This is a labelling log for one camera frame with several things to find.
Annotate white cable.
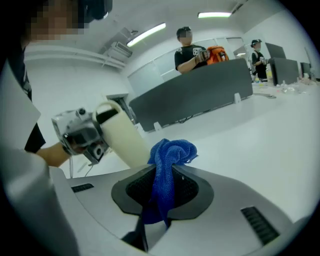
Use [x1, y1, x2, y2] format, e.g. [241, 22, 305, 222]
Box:
[68, 154, 95, 179]

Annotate ceiling light tube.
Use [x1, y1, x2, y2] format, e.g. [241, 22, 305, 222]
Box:
[197, 11, 232, 19]
[126, 22, 167, 48]

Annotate white ceiling pipes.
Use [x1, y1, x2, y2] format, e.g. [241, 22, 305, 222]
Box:
[24, 44, 126, 69]

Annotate blue cloth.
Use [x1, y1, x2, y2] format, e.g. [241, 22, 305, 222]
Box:
[142, 138, 199, 229]

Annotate person's head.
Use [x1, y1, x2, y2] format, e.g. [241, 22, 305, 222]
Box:
[24, 0, 91, 42]

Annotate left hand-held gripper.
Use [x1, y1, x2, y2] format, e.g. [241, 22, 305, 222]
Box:
[51, 107, 111, 166]

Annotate cream round ball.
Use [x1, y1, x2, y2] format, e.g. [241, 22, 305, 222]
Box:
[91, 99, 154, 169]

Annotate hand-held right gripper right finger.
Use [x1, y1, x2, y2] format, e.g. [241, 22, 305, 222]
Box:
[149, 164, 294, 256]

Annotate white air conditioner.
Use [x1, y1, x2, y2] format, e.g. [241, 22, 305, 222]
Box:
[106, 41, 134, 60]

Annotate person's left forearm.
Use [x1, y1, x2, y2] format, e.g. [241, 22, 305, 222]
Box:
[36, 141, 72, 168]

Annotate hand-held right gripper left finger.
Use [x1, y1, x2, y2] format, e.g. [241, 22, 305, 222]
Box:
[48, 164, 156, 240]

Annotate black printed t-shirt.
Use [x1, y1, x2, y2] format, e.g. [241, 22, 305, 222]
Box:
[7, 37, 47, 155]

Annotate black head-mounted camera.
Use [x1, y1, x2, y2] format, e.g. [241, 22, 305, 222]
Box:
[82, 0, 114, 21]

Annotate person's left hand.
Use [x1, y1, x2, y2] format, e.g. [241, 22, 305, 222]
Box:
[62, 136, 89, 157]

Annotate orange backpack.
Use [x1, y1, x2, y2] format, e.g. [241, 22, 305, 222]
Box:
[206, 45, 230, 66]

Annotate black monitor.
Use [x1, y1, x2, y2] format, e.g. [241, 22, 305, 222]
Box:
[264, 42, 287, 60]

